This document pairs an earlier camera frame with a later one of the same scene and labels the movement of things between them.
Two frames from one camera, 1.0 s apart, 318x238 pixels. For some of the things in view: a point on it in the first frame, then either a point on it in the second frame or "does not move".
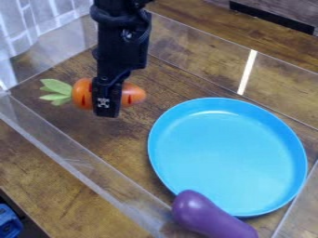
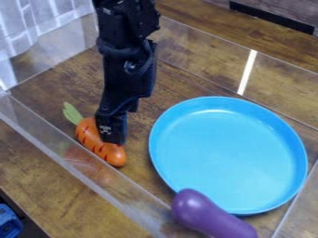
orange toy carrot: [58, 92] -> [108, 152]
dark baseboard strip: [272, 17] does not move
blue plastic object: [10, 226] does not move
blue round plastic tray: [232, 149] does not move
